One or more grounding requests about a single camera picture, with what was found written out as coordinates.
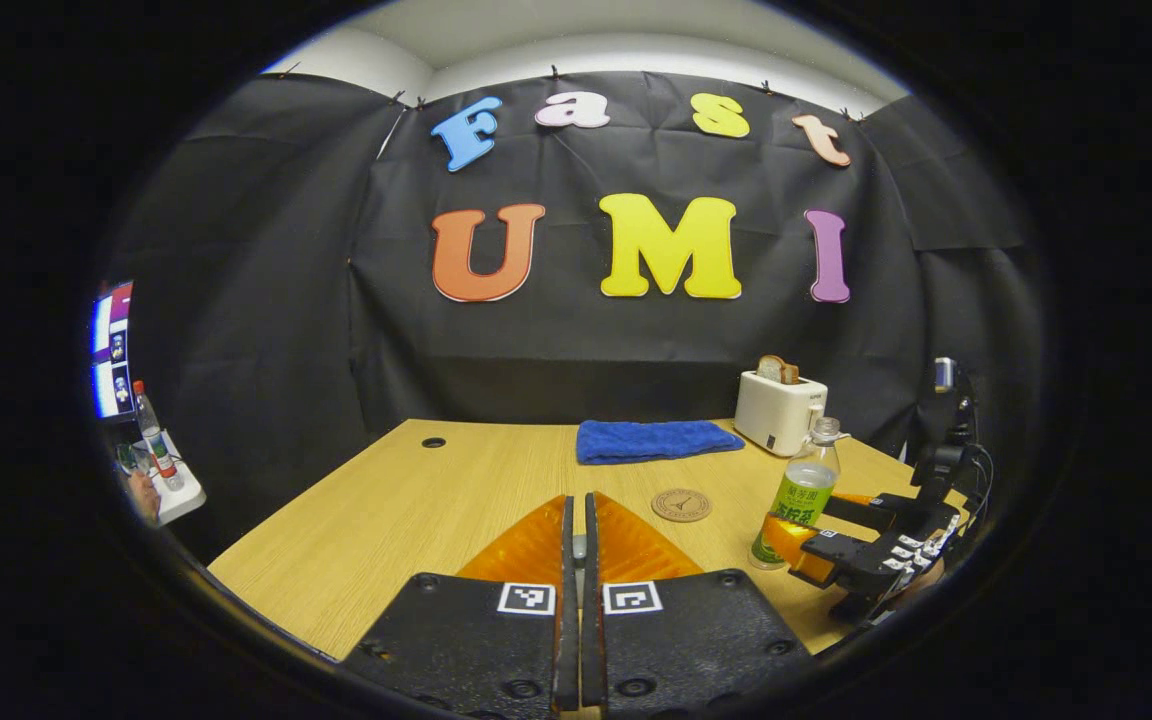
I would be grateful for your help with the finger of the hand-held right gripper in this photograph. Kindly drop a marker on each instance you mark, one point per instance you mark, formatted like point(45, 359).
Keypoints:
point(876, 513)
point(856, 560)

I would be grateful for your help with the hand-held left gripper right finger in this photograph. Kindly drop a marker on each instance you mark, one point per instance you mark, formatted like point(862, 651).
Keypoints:
point(696, 640)

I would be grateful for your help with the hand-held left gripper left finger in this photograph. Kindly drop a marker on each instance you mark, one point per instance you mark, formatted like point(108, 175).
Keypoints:
point(466, 640)

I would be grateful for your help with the green label water bottle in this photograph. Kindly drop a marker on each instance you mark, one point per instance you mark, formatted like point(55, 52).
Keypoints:
point(801, 500)

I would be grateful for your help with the round brown coaster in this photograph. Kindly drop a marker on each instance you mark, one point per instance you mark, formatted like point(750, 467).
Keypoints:
point(681, 504)

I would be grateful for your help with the red cap clear bottle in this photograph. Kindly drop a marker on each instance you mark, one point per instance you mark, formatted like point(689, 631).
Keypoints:
point(156, 445)

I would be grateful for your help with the white toaster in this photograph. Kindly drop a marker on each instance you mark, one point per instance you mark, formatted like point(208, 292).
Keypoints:
point(776, 415)

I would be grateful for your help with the brown bread slice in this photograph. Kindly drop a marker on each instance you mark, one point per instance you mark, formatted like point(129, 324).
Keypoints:
point(776, 370)

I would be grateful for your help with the blue towel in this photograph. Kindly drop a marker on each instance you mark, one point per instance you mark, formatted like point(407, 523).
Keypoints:
point(656, 440)

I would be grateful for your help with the small white side table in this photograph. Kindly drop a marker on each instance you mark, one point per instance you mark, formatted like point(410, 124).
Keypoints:
point(184, 495)

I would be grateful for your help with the computer monitor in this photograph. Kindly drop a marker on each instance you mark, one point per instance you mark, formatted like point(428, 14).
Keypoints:
point(111, 350)

